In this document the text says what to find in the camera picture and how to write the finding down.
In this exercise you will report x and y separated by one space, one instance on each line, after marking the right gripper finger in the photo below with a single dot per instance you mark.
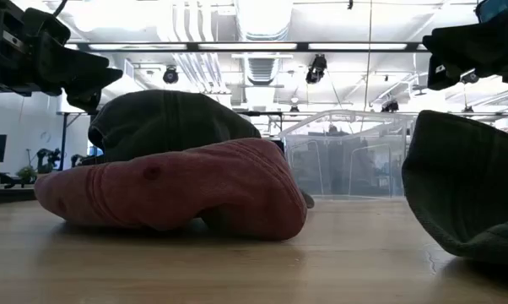
456 44
444 74

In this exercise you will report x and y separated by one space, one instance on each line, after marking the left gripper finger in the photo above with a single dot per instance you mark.
81 67
85 99

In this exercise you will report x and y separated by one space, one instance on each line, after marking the background black robot arm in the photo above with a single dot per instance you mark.
47 159

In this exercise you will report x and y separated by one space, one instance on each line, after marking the clear plastic container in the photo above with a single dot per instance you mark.
347 160

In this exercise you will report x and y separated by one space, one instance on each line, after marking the black ceiling spotlight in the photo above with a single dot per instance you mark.
469 78
390 106
316 68
170 75

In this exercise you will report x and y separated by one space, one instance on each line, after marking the dark grey cap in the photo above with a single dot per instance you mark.
165 122

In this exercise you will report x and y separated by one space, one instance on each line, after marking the potted green plant white pot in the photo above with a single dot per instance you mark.
27 174

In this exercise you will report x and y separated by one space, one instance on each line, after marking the dark green cap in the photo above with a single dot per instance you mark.
465 186

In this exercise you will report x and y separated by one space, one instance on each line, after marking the faded red cap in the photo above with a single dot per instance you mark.
174 190

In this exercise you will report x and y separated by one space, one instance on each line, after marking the ceiling vent grille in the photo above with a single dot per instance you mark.
261 71

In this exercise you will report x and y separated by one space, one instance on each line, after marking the blue wrist camera box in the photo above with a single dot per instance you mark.
495 9

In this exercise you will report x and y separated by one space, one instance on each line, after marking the black vertical frame post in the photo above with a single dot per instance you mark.
63 141

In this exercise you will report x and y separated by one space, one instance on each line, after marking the black overhead frame beam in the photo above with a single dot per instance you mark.
245 46

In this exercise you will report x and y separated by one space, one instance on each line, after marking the white ceiling air duct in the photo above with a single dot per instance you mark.
263 19

